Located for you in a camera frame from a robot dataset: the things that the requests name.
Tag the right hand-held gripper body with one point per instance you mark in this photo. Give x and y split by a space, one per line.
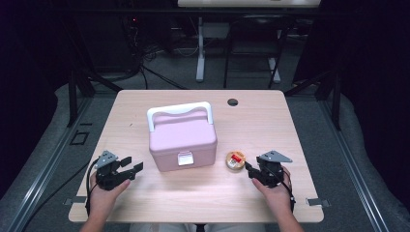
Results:
272 170

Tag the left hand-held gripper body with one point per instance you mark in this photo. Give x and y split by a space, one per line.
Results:
108 174

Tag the round tin with red label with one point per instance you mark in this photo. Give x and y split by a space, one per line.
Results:
235 160

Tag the pink storage box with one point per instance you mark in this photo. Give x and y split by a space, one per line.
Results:
182 138

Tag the person's left hand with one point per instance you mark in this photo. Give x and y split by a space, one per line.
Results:
103 199

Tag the person's right hand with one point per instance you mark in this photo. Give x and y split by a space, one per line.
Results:
280 198

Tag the grey tape strip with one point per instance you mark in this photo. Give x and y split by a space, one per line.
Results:
317 202
72 201

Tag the dark cabinet with red light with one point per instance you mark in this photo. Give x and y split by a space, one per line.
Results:
106 42

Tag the white desk with white legs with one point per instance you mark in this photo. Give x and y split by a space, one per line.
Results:
200 48

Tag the black chair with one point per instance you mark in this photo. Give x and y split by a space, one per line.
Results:
257 22

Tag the grey metal floor rail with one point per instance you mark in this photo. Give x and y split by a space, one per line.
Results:
38 180
354 174

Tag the black metal stand frame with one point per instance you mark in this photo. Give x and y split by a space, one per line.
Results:
336 103
72 96

